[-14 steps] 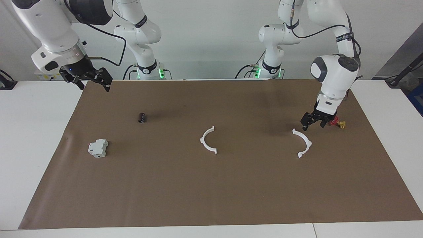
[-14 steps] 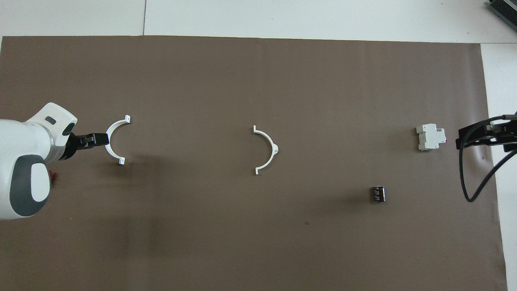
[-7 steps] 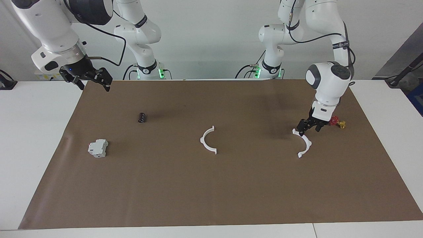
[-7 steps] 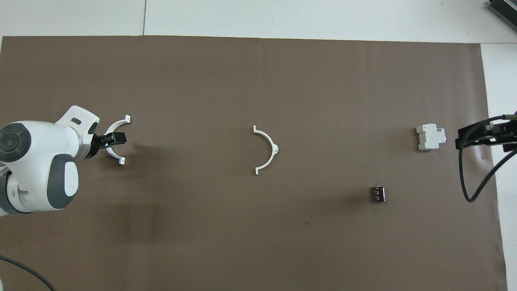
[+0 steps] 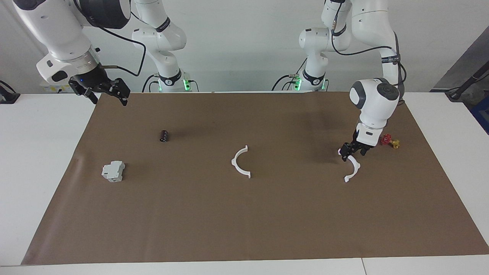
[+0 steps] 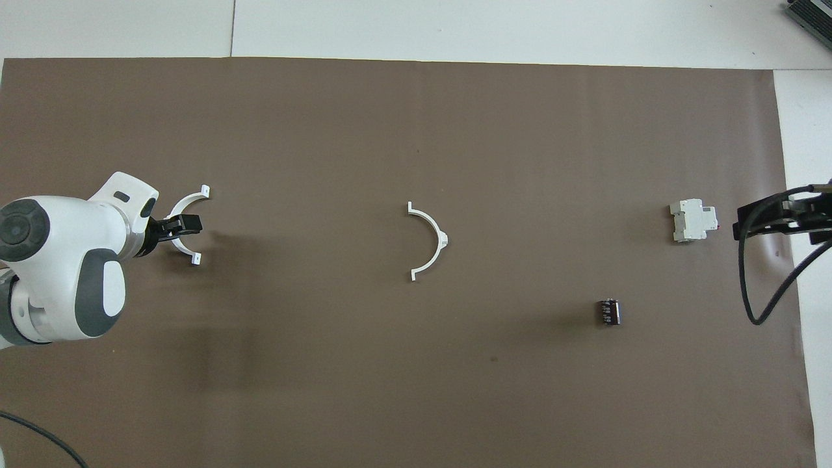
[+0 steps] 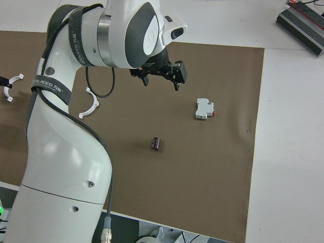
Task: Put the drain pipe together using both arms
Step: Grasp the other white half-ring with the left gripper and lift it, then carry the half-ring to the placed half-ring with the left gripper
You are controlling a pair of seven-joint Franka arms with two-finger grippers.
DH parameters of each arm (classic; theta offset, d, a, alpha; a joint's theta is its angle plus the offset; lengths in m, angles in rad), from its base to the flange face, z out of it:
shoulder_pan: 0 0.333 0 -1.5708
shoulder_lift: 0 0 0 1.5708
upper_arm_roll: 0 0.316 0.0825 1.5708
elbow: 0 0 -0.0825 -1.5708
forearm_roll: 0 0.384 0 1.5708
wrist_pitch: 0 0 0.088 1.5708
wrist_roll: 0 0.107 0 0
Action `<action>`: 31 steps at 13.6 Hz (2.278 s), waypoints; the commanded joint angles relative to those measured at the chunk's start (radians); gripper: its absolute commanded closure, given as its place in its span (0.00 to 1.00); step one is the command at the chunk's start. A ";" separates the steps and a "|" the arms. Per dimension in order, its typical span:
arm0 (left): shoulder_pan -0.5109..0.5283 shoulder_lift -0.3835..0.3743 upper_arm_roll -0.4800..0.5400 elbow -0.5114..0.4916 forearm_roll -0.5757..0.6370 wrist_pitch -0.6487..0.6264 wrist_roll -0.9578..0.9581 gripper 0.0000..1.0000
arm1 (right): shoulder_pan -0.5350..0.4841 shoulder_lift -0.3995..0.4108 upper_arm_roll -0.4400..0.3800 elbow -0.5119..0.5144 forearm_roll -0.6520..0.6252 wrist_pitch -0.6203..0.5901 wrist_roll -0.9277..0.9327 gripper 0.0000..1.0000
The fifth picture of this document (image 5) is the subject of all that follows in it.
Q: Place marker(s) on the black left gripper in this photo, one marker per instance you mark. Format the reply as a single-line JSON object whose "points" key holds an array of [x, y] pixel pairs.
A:
{"points": [[357, 146]]}

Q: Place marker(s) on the black table clamp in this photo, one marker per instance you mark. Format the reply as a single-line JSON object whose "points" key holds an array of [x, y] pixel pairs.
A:
{"points": [[7, 97]]}

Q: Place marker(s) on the small black connector block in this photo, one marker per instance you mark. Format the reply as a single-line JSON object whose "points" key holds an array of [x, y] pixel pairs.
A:
{"points": [[164, 136]]}

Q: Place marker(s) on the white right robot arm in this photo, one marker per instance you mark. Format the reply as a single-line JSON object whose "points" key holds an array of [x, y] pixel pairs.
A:
{"points": [[57, 30]]}

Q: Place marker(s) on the blue box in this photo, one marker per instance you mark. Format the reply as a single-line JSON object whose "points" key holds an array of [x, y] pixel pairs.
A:
{"points": [[482, 114]]}

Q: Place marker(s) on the brown paper mat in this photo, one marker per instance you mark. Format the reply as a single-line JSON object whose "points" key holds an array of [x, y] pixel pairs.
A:
{"points": [[244, 214]]}

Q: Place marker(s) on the black stand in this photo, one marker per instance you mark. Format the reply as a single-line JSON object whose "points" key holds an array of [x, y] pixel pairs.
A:
{"points": [[464, 86]]}

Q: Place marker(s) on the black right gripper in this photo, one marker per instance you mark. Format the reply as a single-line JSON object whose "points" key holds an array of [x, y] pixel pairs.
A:
{"points": [[99, 82]]}

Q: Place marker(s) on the white circuit breaker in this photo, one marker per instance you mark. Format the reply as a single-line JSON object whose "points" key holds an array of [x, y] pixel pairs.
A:
{"points": [[112, 171]]}

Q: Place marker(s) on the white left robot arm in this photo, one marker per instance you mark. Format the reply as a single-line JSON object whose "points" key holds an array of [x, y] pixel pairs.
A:
{"points": [[372, 103]]}

